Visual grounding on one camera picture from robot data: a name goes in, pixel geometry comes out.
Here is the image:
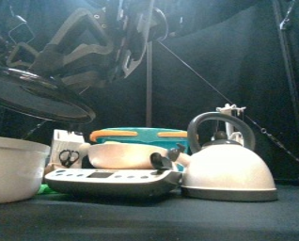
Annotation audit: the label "black frying pan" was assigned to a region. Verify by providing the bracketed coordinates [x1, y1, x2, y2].
[0, 65, 97, 124]

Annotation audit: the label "white pot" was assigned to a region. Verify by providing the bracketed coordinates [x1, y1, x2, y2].
[0, 135, 53, 205]

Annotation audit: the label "white utensil holder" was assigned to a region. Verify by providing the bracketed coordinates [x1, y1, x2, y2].
[50, 128, 93, 169]

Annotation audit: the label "black scissors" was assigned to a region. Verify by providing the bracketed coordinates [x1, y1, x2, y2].
[58, 149, 82, 169]

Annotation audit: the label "white toy pan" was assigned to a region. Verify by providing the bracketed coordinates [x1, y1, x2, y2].
[87, 141, 175, 170]

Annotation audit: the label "white plastic stand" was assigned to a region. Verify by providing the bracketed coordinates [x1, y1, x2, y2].
[215, 103, 247, 148]

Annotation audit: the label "green toy piece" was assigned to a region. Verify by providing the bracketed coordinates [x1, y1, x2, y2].
[35, 184, 61, 195]

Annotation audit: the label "grey kitchen scale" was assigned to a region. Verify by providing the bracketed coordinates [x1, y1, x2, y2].
[43, 168, 183, 199]

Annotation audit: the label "thin diagonal cable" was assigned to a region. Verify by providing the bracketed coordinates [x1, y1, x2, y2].
[157, 40, 299, 172]

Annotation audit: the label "teal container orange handles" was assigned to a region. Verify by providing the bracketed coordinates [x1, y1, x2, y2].
[89, 126, 202, 172]

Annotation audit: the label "dark metal frame pole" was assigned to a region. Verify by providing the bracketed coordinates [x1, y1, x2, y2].
[271, 0, 299, 164]

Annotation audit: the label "white toy kettle grey handle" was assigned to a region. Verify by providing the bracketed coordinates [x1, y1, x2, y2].
[167, 111, 279, 202]

